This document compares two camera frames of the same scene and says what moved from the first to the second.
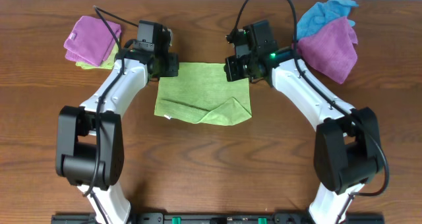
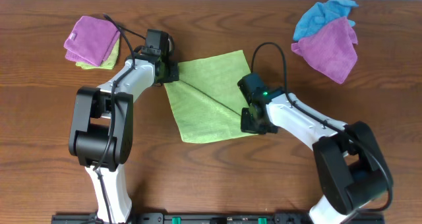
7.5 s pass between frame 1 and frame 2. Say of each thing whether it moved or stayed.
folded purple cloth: stayed
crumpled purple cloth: stayed
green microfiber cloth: moved
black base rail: stayed
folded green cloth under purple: stayed
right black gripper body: moved
